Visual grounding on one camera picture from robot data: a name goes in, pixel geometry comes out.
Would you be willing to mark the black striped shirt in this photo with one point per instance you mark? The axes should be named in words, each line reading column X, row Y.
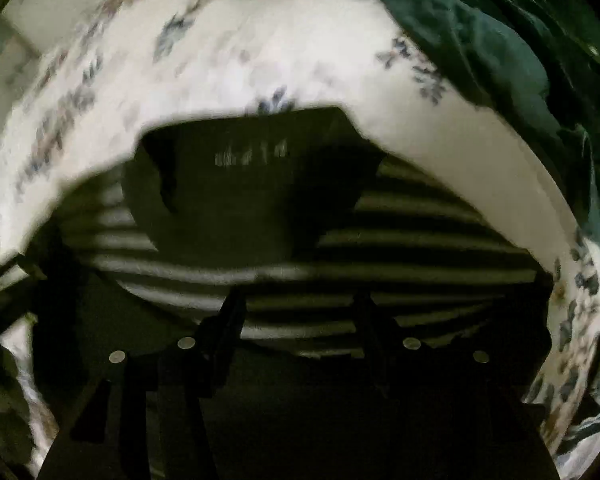
column 290, row 240

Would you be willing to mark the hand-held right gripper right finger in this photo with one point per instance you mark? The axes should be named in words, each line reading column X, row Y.
column 369, row 316

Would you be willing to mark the white floral bedsheet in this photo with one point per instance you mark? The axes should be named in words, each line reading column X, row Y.
column 260, row 45

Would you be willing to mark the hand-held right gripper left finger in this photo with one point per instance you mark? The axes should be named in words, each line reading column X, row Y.
column 226, row 321

